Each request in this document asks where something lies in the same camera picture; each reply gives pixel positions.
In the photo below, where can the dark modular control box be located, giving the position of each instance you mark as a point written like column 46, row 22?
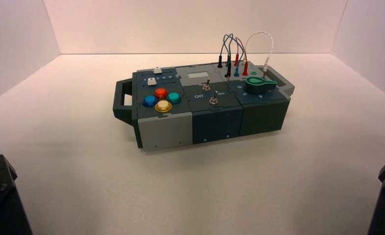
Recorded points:
column 218, row 120

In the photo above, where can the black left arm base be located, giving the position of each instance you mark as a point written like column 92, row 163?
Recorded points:
column 1, row 201

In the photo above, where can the teal dome push button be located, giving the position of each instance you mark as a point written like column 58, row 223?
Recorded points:
column 173, row 97

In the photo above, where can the yellow dome push button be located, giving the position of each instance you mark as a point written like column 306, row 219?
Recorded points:
column 163, row 106

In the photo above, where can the red dome push button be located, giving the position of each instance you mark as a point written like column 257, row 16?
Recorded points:
column 161, row 93

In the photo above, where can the blue dome push button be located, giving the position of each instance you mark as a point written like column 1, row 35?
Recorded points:
column 149, row 101

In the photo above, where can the white slider cap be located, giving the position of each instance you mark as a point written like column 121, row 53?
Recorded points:
column 151, row 81
column 157, row 70

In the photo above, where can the green rotary knob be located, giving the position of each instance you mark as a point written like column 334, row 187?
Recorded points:
column 258, row 85

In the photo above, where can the metal toggle switch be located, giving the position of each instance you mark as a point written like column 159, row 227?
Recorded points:
column 213, row 99
column 206, row 85

